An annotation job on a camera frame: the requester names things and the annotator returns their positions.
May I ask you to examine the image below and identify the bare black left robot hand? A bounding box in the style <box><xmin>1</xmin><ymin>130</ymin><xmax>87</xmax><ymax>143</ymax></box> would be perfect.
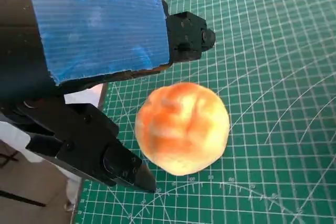
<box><xmin>0</xmin><ymin>0</ymin><xmax>216</xmax><ymax>193</ymax></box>

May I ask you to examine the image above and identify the round toy bread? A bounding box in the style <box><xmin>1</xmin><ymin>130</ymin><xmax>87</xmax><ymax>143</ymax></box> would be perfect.
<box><xmin>135</xmin><ymin>82</ymin><xmax>231</xmax><ymax>176</ymax></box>

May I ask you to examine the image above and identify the green cutting mat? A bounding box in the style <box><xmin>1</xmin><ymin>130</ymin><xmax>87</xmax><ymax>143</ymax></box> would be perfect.
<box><xmin>69</xmin><ymin>0</ymin><xmax>336</xmax><ymax>224</ymax></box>

